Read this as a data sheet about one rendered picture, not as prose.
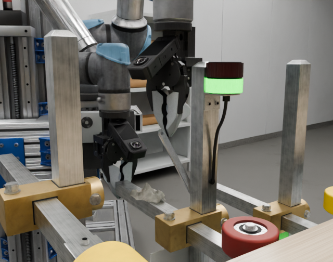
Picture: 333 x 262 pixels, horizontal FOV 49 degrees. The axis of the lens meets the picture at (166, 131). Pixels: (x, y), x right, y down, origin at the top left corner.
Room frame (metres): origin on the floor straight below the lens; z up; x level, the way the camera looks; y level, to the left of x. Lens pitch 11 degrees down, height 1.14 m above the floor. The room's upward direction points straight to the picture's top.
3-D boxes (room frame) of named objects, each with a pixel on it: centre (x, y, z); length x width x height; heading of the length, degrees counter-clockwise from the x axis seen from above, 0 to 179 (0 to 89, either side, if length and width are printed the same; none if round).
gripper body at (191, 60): (0.71, -0.02, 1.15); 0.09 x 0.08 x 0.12; 144
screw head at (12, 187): (0.46, 0.20, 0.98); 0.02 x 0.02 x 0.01
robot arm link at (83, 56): (0.89, 0.21, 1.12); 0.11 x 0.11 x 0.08; 75
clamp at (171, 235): (0.62, -0.05, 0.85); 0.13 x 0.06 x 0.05; 124
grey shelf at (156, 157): (3.58, 0.22, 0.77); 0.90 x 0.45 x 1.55; 130
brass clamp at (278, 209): (0.76, -0.26, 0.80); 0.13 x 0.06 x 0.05; 124
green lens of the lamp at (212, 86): (0.60, -0.09, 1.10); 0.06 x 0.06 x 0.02
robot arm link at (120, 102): (0.85, 0.12, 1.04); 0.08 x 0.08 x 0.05
